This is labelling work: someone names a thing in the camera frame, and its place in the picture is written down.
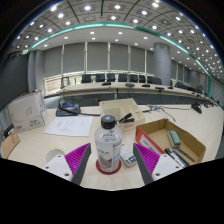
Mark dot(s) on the row of black office chairs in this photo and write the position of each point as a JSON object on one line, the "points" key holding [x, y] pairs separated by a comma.
{"points": [[123, 78]]}

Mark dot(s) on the clear black-capped drink bottle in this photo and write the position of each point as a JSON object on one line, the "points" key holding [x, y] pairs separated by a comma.
{"points": [[108, 146]]}

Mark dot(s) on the small white calculator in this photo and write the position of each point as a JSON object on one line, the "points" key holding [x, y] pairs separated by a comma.
{"points": [[128, 156]]}

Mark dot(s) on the group of round ceiling lights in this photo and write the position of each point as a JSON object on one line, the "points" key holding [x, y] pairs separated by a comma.
{"points": [[87, 7]]}

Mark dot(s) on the black marker pen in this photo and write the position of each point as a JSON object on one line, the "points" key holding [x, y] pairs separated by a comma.
{"points": [[186, 154], [175, 157]]}

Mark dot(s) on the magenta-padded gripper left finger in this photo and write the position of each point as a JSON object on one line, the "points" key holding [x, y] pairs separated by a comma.
{"points": [[78, 160]]}

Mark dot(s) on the white printed paper sheet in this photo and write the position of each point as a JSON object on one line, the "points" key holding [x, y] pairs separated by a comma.
{"points": [[68, 126]]}

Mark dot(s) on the black power adapter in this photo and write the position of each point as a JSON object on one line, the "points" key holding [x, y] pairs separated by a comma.
{"points": [[7, 130]]}

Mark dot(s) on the cardboard box with red label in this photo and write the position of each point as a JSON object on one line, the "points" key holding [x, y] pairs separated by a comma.
{"points": [[156, 135]]}

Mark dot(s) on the green whiteboard eraser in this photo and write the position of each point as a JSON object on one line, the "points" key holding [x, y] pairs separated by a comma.
{"points": [[174, 138]]}

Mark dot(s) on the white printed paper carton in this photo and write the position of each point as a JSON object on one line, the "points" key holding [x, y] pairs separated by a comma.
{"points": [[28, 113]]}

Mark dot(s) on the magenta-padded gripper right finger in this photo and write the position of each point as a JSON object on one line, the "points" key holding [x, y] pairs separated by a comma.
{"points": [[148, 158]]}

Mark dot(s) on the flat round red coaster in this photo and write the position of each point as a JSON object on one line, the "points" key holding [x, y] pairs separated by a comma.
{"points": [[100, 168]]}

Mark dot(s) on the brown kraft paper envelope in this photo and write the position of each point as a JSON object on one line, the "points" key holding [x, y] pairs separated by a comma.
{"points": [[9, 146]]}

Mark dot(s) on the cream compartment organiser box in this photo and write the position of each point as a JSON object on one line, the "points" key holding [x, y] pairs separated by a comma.
{"points": [[113, 108]]}

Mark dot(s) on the black desk telephone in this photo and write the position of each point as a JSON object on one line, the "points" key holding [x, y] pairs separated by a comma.
{"points": [[68, 109]]}

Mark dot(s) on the black table microphone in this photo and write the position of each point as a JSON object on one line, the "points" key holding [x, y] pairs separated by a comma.
{"points": [[197, 108]]}

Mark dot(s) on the long curved conference desk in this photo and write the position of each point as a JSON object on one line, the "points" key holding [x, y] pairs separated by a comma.
{"points": [[133, 88]]}

